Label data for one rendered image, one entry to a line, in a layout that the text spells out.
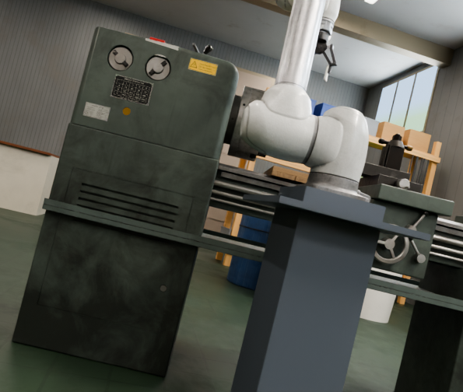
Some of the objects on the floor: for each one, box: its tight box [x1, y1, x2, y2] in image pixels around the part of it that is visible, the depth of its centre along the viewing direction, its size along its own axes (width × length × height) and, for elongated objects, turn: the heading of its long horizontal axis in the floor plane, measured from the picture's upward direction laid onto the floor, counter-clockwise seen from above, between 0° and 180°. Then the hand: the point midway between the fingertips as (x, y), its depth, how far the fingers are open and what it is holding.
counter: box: [0, 137, 60, 215], centre depth 715 cm, size 81×252×86 cm, turn 93°
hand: (310, 77), depth 204 cm, fingers open, 13 cm apart
